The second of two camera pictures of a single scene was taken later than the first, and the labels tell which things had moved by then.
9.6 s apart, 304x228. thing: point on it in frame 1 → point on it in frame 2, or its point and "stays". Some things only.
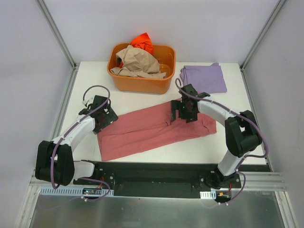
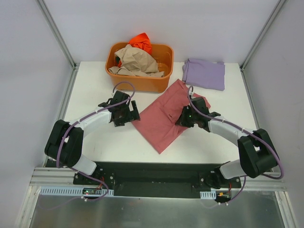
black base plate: (159, 180) stays
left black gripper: (107, 118) → (132, 112)
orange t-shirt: (143, 41) stays
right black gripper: (177, 110) → (184, 119)
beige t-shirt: (138, 62) stays
